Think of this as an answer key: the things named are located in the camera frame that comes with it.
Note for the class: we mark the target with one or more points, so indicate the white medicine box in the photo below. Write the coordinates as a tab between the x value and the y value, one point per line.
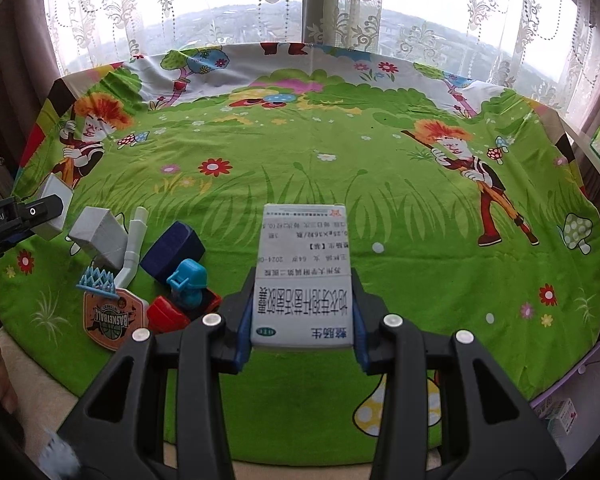
302	298

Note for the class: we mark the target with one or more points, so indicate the dark blue toy piece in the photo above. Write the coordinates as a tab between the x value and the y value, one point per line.
177	243

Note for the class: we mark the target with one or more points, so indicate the silver grey small box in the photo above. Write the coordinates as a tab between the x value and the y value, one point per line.
102	238

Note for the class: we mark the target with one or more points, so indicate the white curved shelf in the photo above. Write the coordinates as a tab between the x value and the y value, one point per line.
587	160

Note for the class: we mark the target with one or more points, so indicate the brown curtain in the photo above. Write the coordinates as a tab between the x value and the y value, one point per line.
27	71

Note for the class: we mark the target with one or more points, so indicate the red toy truck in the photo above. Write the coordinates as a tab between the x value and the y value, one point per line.
190	298

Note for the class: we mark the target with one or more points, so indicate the purple cardboard storage box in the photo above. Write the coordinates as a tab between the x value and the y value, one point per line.
582	385

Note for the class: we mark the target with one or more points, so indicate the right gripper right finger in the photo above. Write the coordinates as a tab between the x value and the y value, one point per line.
449	410

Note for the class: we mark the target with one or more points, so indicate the small white red box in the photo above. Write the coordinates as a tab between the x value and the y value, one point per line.
561	418

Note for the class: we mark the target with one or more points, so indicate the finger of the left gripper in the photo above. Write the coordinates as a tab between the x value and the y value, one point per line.
38	212

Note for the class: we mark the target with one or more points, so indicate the toy basketball hoop backboard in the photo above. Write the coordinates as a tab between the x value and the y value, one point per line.
110	311

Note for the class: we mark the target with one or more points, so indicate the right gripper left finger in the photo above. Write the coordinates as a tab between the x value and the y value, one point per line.
155	409

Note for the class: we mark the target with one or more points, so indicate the green cartoon tablecloth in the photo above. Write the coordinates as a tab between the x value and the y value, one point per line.
456	201

